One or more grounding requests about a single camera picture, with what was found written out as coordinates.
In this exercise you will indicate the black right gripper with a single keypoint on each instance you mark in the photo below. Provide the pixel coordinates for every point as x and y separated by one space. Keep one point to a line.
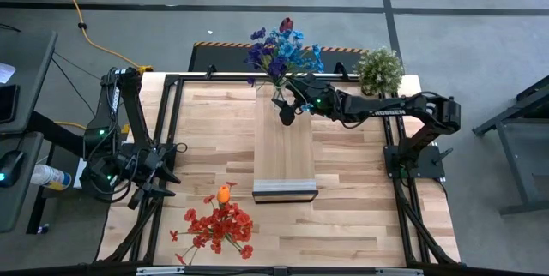
319 98

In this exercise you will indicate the black metal table frame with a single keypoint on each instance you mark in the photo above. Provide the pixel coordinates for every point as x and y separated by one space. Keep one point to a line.
223 79

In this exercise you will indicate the orange tulip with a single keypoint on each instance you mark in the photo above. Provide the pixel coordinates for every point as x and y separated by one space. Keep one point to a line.
223 194

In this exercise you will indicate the white spray bottle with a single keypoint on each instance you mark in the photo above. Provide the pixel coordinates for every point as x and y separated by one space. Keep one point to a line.
49 176

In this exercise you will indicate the grey side desk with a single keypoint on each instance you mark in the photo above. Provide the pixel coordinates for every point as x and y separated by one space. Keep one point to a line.
25 70

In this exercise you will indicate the white paper sheet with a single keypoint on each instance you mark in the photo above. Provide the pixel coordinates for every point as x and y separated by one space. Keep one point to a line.
6 72

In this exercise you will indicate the black hazard-striped floor mat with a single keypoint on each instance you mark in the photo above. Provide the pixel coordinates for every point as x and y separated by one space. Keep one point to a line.
223 59

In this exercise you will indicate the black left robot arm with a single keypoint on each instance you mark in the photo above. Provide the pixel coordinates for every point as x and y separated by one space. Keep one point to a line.
113 134

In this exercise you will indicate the white printed box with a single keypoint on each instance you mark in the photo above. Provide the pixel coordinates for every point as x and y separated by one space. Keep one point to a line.
79 173

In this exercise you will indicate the black table clamp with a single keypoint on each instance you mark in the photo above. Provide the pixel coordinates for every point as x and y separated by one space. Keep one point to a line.
342 70
211 70

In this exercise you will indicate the blue flower bunch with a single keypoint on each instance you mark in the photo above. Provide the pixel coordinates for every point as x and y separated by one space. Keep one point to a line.
291 51

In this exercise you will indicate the wooden shelf with black legs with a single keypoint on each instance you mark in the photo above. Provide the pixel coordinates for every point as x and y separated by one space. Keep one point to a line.
283 143

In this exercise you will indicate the silver metal bracket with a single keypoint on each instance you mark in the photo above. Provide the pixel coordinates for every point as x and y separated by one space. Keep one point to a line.
161 270
399 271

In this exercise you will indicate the dark red tulip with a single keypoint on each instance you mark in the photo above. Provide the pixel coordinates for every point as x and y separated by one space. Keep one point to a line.
286 24

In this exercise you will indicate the clear glass vase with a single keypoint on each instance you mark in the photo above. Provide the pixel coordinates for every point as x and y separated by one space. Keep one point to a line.
278 94

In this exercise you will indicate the purple flower bunch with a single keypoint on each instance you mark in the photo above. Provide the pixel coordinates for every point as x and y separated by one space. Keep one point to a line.
261 55

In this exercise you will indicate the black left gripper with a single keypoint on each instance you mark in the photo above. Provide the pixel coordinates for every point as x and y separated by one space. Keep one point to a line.
143 166

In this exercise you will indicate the dark metal equipment stand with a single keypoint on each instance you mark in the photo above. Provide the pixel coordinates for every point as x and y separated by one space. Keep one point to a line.
514 139

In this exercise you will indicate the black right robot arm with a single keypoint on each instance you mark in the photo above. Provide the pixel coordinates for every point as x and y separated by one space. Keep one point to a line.
407 111

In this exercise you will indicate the black computer mouse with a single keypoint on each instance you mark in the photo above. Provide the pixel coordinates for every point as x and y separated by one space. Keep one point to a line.
12 165

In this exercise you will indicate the large red flower bunch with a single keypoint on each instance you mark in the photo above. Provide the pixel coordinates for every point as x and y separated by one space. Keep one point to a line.
227 224

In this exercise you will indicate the potted green white-flowered plant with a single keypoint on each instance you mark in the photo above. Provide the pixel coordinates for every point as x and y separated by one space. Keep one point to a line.
379 70

